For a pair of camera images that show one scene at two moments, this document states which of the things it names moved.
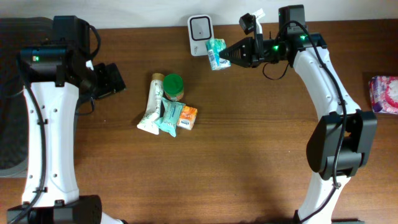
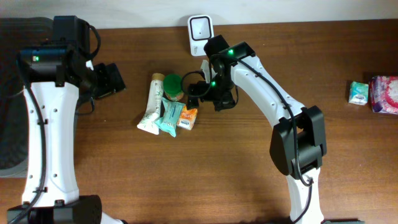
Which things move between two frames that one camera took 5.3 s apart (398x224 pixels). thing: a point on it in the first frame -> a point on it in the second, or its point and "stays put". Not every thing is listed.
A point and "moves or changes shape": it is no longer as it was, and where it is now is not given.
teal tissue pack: (213, 46) moves or changes shape
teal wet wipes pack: (167, 122) stays put
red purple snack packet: (384, 93) stays put
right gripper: (246, 47) -> (227, 102)
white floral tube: (147, 122) stays put
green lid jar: (173, 86) stays put
